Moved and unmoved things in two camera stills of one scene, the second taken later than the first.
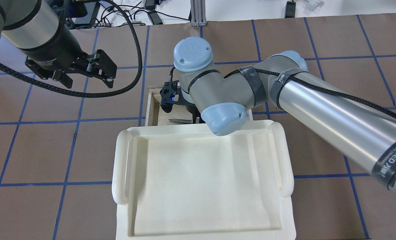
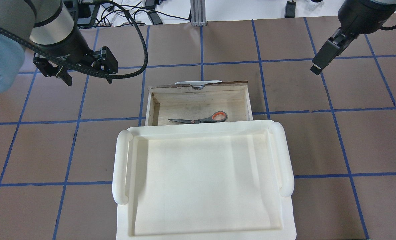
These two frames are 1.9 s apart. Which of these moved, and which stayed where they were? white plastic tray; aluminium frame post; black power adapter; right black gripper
Moved: right black gripper
Stayed: aluminium frame post; black power adapter; white plastic tray
